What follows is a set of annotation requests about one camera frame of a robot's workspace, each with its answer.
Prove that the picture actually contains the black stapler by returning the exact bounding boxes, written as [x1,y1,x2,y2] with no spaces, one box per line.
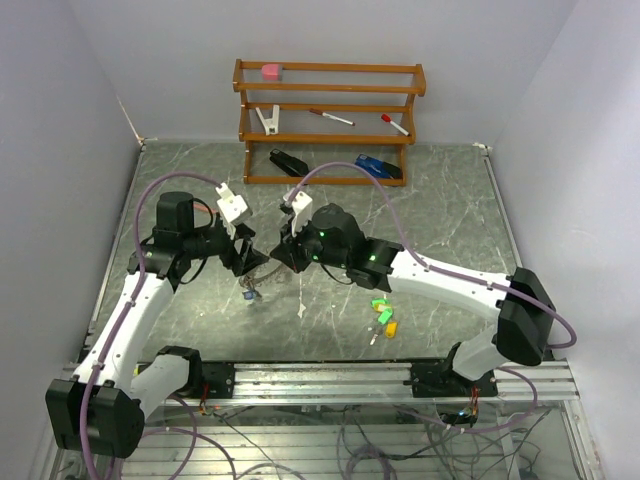
[269,149,310,177]

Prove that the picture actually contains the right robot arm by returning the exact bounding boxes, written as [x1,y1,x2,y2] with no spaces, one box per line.
[270,203,554,398]

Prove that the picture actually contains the wooden shelf rack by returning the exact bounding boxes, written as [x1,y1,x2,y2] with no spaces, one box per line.
[232,59,427,187]

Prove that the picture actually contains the red capped marker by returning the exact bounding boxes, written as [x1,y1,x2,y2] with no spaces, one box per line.
[381,114,410,136]

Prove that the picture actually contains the pink eraser block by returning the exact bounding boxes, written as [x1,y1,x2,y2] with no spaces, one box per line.
[261,63,283,82]

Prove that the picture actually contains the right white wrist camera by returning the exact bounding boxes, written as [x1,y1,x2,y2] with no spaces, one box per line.
[281,190,313,237]

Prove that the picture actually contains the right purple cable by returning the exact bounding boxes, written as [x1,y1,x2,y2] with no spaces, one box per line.
[289,162,578,436]

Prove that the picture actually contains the purple cable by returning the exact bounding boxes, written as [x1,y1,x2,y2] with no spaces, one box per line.
[79,171,236,480]
[289,162,578,436]

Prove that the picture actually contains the blue stapler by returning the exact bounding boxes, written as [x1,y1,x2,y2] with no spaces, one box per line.
[355,154,403,179]

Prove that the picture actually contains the green tag key lower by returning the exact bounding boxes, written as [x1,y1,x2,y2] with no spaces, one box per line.
[377,309,393,325]

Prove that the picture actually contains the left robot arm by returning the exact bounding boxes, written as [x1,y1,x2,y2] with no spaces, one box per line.
[45,185,268,459]

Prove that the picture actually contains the red white marker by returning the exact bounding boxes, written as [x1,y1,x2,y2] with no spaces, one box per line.
[309,108,355,127]

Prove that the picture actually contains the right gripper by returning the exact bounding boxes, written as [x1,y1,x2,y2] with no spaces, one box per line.
[270,214,349,274]

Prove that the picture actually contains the red pencil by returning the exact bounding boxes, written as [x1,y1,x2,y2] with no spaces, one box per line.
[193,199,217,215]

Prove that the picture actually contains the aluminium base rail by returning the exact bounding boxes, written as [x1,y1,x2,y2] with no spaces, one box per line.
[59,360,581,406]

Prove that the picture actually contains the yellow tag key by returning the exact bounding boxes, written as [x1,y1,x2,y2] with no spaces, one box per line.
[369,321,398,346]

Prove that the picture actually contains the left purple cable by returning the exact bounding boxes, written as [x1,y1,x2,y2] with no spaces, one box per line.
[79,171,236,480]

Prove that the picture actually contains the green tag key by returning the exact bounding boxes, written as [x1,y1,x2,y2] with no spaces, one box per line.
[371,298,391,312]
[377,309,393,325]

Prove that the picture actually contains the green tag key upper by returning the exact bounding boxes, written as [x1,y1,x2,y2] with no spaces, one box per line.
[371,298,391,312]

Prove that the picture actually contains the white clip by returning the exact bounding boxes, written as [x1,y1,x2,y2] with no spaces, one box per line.
[255,104,280,136]

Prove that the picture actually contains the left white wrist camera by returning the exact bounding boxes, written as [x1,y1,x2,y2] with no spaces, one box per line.
[216,183,253,239]

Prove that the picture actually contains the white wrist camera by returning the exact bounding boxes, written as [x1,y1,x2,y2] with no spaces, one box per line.
[281,190,313,237]
[216,183,253,239]

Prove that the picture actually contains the metal key ring disc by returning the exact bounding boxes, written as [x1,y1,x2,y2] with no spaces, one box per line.
[238,264,291,291]

